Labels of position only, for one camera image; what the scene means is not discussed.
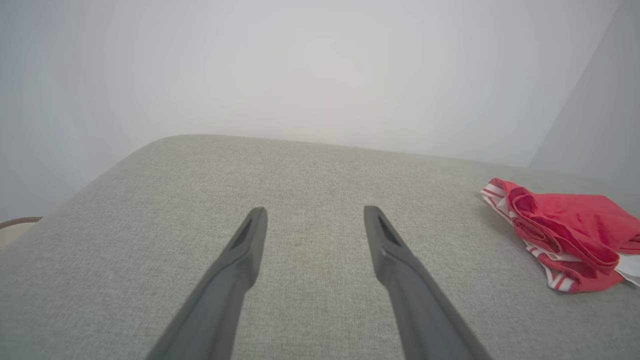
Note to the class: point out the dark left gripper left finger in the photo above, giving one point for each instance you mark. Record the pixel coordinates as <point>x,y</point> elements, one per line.
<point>225,300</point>

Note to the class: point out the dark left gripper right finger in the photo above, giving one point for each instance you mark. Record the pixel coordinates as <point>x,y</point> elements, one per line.
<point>415,305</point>

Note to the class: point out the red white basketball jersey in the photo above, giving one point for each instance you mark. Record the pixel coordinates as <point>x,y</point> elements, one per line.
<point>575,220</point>

